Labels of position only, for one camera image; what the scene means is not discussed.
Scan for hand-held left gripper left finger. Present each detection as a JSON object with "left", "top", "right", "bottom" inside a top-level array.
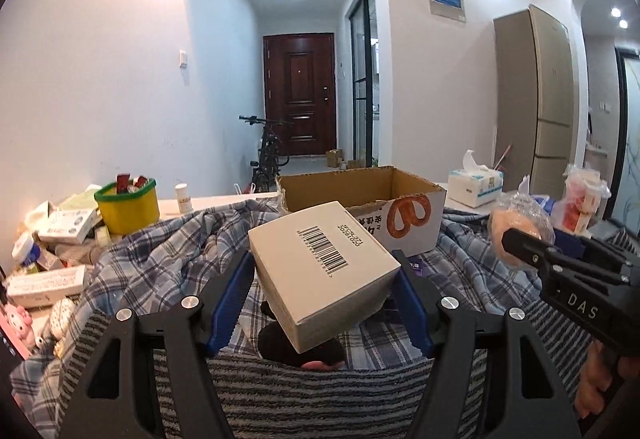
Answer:
[{"left": 59, "top": 249, "right": 257, "bottom": 439}]

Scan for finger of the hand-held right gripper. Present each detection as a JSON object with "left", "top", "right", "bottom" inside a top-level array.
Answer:
[
  {"left": 501, "top": 227, "right": 637, "bottom": 291},
  {"left": 582, "top": 219, "right": 640, "bottom": 271}
]

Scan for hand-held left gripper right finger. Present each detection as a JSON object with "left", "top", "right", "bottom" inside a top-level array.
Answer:
[{"left": 390, "top": 250, "right": 583, "bottom": 439}]

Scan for bagged bread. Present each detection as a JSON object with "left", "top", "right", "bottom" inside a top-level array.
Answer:
[{"left": 488, "top": 176, "right": 556, "bottom": 273}]

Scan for black fabric item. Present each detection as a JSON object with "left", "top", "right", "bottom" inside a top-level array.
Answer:
[{"left": 258, "top": 298, "right": 346, "bottom": 372}]

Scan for white barcode box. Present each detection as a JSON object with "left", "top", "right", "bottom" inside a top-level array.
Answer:
[{"left": 248, "top": 200, "right": 402, "bottom": 355}]

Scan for pretzel print cardboard box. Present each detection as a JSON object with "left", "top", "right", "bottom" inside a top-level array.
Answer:
[{"left": 275, "top": 165, "right": 448, "bottom": 258}]

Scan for person's right hand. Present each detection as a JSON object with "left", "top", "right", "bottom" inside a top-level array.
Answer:
[{"left": 574, "top": 340, "right": 632, "bottom": 423}]

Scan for blue plastic box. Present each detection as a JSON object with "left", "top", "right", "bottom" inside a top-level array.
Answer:
[{"left": 530, "top": 194, "right": 585, "bottom": 256}]

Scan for clear bag red white packaging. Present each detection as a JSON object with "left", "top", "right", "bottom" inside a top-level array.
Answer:
[{"left": 563, "top": 163, "right": 612, "bottom": 236}]

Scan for white tissue pack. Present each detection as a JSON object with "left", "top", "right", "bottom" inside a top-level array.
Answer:
[{"left": 446, "top": 149, "right": 505, "bottom": 208}]

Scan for blue plaid cloth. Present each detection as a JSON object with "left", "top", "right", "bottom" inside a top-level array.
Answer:
[{"left": 10, "top": 199, "right": 556, "bottom": 425}]

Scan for broom sticks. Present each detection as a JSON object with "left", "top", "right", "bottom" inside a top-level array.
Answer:
[{"left": 492, "top": 143, "right": 514, "bottom": 170}]

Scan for small white bottle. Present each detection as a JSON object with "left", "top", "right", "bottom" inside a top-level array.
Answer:
[{"left": 174, "top": 183, "right": 193, "bottom": 215}]

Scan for dark patterned glass door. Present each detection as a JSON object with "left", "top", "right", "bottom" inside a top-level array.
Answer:
[{"left": 614, "top": 46, "right": 640, "bottom": 221}]

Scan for grey striped towel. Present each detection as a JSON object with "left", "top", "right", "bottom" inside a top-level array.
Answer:
[{"left": 65, "top": 304, "right": 601, "bottom": 439}]

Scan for yellow container green rim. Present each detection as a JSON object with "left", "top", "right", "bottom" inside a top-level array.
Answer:
[{"left": 93, "top": 178, "right": 161, "bottom": 237}]

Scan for beige refrigerator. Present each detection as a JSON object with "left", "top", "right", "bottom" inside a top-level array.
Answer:
[{"left": 493, "top": 4, "right": 576, "bottom": 202}]

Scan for black bicycle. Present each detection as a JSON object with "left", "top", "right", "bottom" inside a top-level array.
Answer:
[{"left": 238, "top": 115, "right": 296, "bottom": 194}]

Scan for white spotted ornament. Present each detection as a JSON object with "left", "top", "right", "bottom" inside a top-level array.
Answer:
[{"left": 49, "top": 297, "right": 79, "bottom": 340}]

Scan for white medicine box green logo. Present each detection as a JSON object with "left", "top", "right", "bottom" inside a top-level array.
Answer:
[{"left": 37, "top": 208, "right": 101, "bottom": 245}]

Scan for pale green paper pad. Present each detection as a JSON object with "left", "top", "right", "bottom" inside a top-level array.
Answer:
[{"left": 57, "top": 183, "right": 104, "bottom": 212}]

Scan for long white medicine box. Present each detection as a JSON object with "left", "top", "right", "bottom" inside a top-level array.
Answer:
[{"left": 5, "top": 264, "right": 87, "bottom": 309}]

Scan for white jar blue label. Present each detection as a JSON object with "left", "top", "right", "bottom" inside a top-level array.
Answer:
[{"left": 10, "top": 233, "right": 42, "bottom": 270}]

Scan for brown entrance door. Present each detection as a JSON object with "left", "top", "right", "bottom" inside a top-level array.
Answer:
[{"left": 262, "top": 32, "right": 335, "bottom": 158}]

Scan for pink plush toy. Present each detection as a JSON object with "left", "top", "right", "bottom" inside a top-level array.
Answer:
[{"left": 0, "top": 303, "right": 36, "bottom": 353}]

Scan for black framed glass door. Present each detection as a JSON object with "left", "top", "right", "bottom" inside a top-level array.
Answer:
[{"left": 347, "top": 0, "right": 376, "bottom": 165}]

